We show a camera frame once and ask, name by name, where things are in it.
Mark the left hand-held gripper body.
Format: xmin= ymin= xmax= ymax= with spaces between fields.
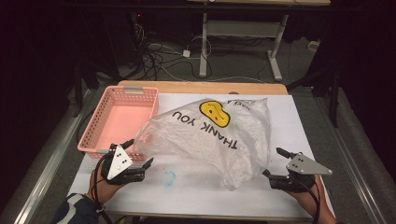
xmin=99 ymin=144 xmax=147 ymax=187

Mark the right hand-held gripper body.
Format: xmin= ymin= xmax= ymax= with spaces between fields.
xmin=269 ymin=151 xmax=333 ymax=193

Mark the pink plastic basket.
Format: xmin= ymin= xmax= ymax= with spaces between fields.
xmin=77 ymin=85 xmax=160 ymax=162

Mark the clear smiley plastic bag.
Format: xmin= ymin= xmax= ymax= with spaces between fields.
xmin=134 ymin=97 xmax=273 ymax=191

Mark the person's left hand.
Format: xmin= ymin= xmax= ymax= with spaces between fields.
xmin=86 ymin=169 xmax=125 ymax=204

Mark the person's right hand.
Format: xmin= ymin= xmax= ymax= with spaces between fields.
xmin=288 ymin=174 xmax=338 ymax=224

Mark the white board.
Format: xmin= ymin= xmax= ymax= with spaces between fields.
xmin=67 ymin=92 xmax=335 ymax=220

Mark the black metal stand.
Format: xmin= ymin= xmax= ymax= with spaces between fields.
xmin=72 ymin=60 xmax=101 ymax=119
xmin=286 ymin=66 xmax=341 ymax=129

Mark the wooden table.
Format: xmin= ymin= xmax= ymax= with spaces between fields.
xmin=117 ymin=79 xmax=289 ymax=96

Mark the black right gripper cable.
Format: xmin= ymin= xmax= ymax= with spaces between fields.
xmin=293 ymin=176 xmax=321 ymax=224

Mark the tangle of floor cables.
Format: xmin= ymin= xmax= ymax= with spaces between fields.
xmin=134 ymin=24 xmax=213 ymax=82

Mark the white metal desk frame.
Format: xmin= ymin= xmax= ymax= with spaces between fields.
xmin=199 ymin=12 xmax=289 ymax=82

